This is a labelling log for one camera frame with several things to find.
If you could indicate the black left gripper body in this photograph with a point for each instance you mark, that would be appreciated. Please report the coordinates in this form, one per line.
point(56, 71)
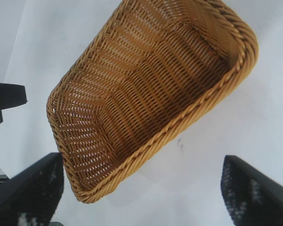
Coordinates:
point(4, 96)

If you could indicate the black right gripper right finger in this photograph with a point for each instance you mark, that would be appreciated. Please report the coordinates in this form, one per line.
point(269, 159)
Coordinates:
point(257, 197)

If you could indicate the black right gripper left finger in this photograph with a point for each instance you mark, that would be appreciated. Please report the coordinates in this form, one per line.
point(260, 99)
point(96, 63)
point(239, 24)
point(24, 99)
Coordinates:
point(26, 195)

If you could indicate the woven wicker basket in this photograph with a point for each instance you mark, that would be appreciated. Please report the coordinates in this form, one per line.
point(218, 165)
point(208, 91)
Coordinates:
point(141, 94)

